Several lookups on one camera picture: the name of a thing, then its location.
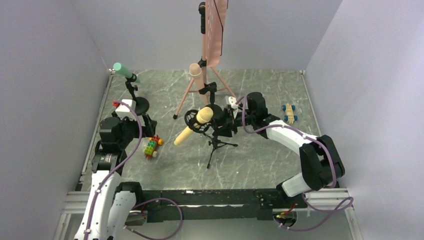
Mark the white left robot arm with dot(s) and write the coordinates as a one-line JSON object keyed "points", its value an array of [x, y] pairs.
{"points": [[110, 199]]}

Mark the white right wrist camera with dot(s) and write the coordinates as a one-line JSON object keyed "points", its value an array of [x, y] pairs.
{"points": [[231, 103]]}

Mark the yellow microphone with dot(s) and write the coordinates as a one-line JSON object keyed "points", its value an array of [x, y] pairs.
{"points": [[196, 122]]}

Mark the pink microphone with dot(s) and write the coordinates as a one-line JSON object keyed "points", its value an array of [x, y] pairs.
{"points": [[196, 73]]}

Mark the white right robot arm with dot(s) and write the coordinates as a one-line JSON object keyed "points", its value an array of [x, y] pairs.
{"points": [[320, 162]]}

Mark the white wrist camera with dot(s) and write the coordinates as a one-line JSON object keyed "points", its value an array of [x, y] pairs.
{"points": [[123, 111], [231, 103]]}

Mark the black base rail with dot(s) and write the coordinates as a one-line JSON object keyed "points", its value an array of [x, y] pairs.
{"points": [[214, 204]]}

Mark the pink music stand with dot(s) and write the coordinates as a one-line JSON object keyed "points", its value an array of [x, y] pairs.
{"points": [[212, 21]]}

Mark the black shock mount tripod stand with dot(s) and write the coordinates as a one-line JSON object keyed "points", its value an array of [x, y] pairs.
{"points": [[214, 141]]}

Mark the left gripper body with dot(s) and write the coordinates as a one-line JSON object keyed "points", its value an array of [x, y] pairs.
{"points": [[145, 122]]}

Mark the beige toy car blue wheels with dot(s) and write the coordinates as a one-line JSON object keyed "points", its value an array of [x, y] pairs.
{"points": [[289, 113]]}

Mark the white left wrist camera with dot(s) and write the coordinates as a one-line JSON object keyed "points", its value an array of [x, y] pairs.
{"points": [[123, 111]]}

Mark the colourful toy block car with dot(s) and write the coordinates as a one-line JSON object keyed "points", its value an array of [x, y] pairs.
{"points": [[150, 150]]}

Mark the teal microphone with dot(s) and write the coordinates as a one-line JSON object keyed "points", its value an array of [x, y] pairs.
{"points": [[122, 70]]}

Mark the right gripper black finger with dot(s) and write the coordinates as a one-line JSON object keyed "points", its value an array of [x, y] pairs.
{"points": [[225, 117], [222, 131]]}

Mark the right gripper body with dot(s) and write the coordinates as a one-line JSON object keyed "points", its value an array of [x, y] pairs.
{"points": [[226, 120]]}

